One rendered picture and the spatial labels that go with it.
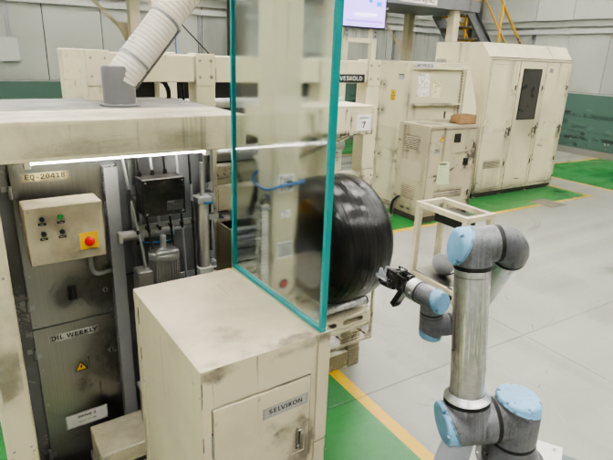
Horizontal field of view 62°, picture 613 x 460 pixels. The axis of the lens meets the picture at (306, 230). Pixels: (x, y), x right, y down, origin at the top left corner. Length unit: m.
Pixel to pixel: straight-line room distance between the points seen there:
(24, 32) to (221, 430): 10.01
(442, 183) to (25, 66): 7.73
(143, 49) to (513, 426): 1.83
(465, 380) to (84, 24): 10.17
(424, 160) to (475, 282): 5.06
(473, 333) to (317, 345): 0.50
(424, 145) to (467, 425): 5.10
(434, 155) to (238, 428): 5.57
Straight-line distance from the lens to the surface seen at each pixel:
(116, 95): 2.07
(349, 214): 2.15
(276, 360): 1.41
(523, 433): 1.91
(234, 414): 1.43
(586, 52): 14.24
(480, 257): 1.60
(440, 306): 2.03
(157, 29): 2.11
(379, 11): 6.25
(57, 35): 11.04
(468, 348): 1.71
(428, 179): 6.69
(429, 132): 6.55
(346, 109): 2.55
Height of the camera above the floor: 2.00
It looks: 19 degrees down
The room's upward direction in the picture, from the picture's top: 2 degrees clockwise
